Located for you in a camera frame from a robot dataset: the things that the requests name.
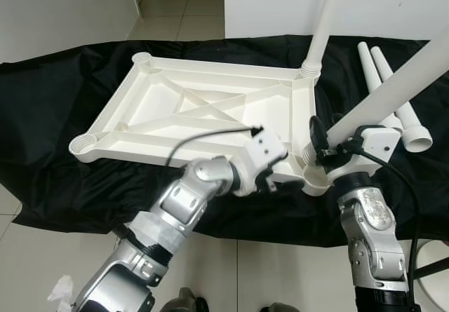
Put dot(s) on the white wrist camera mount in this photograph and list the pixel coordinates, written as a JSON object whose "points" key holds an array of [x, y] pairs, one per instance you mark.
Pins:
{"points": [[263, 151], [379, 140]]}

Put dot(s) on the white round stand base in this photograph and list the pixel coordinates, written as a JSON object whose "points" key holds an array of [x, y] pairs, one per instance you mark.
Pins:
{"points": [[438, 291]]}

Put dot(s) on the black stand rod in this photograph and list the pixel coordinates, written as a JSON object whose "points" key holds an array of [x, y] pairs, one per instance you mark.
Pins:
{"points": [[431, 267]]}

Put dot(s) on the black cloth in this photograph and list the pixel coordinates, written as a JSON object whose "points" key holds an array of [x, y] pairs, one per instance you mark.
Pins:
{"points": [[56, 179]]}

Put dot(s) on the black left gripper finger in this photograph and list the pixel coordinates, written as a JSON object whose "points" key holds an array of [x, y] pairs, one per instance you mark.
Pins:
{"points": [[283, 156]]}

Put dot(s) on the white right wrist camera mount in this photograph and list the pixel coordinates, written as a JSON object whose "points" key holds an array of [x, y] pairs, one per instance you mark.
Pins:
{"points": [[379, 140]]}

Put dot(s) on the grey robot right leg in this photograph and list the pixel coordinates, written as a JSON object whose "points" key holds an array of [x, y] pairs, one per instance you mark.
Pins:
{"points": [[280, 307]]}

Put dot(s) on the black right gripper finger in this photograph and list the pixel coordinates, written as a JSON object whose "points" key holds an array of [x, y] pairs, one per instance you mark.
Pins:
{"points": [[319, 133]]}

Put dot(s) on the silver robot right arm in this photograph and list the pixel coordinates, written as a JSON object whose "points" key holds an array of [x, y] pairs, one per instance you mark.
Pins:
{"points": [[372, 228]]}

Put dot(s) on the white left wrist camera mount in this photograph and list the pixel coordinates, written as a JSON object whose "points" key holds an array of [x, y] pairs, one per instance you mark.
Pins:
{"points": [[263, 151]]}

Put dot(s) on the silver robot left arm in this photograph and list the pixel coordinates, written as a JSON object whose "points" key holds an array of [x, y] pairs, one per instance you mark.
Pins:
{"points": [[179, 207]]}

